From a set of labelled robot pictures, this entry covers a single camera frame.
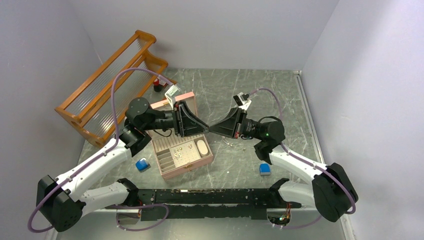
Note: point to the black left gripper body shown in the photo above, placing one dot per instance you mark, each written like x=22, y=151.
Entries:
x=176, y=119

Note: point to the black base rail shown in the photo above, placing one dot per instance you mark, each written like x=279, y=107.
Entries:
x=252, y=203

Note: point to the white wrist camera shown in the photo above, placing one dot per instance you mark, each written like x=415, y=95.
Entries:
x=171, y=94
x=242, y=100

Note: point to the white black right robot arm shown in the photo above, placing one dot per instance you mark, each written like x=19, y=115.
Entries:
x=327, y=188

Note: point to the blue right scraper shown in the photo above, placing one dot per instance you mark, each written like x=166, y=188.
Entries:
x=264, y=169

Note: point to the white oval pad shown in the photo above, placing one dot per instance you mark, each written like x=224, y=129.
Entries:
x=202, y=148

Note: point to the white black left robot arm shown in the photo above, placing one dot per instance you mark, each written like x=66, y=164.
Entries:
x=65, y=199

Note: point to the red black stamp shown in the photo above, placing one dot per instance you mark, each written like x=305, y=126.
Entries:
x=157, y=86

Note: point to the orange wooden rack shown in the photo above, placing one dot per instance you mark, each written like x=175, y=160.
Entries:
x=127, y=74

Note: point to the silver pearl bangle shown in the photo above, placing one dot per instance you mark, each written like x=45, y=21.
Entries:
x=230, y=142

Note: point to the blue left scraper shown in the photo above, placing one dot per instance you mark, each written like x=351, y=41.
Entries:
x=142, y=165

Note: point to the blue scraper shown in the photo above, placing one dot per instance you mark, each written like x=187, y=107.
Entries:
x=142, y=165
x=264, y=169

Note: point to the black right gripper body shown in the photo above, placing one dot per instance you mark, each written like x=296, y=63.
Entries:
x=239, y=127

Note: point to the red white small box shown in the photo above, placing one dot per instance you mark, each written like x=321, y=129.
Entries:
x=162, y=82

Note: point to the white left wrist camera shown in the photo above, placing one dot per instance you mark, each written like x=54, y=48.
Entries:
x=171, y=94

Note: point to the pink jewelry box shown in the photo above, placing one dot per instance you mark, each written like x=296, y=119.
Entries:
x=177, y=155

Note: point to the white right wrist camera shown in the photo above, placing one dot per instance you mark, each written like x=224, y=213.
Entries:
x=242, y=100

